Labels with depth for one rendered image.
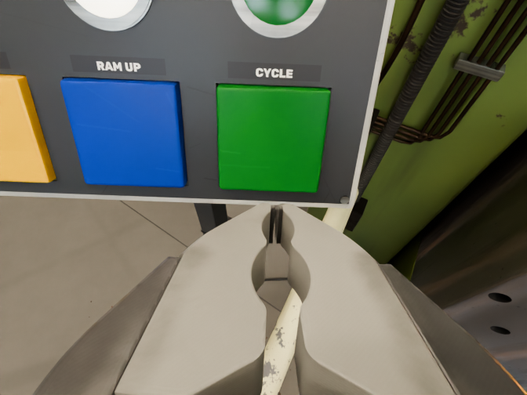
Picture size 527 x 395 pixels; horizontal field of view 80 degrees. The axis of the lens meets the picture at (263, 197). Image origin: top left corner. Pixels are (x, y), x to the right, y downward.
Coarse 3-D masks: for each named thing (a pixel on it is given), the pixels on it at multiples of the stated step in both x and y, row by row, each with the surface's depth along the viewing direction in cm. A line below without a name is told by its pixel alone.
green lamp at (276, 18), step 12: (252, 0) 18; (264, 0) 18; (276, 0) 18; (288, 0) 18; (300, 0) 18; (312, 0) 18; (252, 12) 19; (264, 12) 19; (276, 12) 19; (288, 12) 19; (300, 12) 19; (276, 24) 19
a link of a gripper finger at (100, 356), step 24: (168, 264) 9; (144, 288) 8; (120, 312) 7; (144, 312) 7; (96, 336) 7; (120, 336) 7; (72, 360) 6; (96, 360) 6; (120, 360) 6; (48, 384) 6; (72, 384) 6; (96, 384) 6
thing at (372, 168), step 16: (448, 0) 35; (464, 0) 34; (448, 16) 35; (432, 32) 38; (448, 32) 37; (432, 48) 39; (416, 64) 41; (432, 64) 41; (416, 80) 43; (400, 96) 46; (400, 112) 47; (384, 128) 52; (384, 144) 53; (368, 160) 59; (368, 176) 61; (352, 208) 69; (352, 224) 73
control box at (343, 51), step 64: (0, 0) 19; (64, 0) 19; (192, 0) 19; (320, 0) 18; (384, 0) 19; (0, 64) 20; (64, 64) 20; (128, 64) 20; (192, 64) 20; (256, 64) 20; (320, 64) 20; (64, 128) 22; (192, 128) 22; (0, 192) 25; (64, 192) 25; (128, 192) 25; (192, 192) 25; (256, 192) 25; (320, 192) 25
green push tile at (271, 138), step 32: (224, 96) 20; (256, 96) 20; (288, 96) 20; (320, 96) 20; (224, 128) 21; (256, 128) 21; (288, 128) 21; (320, 128) 21; (224, 160) 23; (256, 160) 23; (288, 160) 23; (320, 160) 23
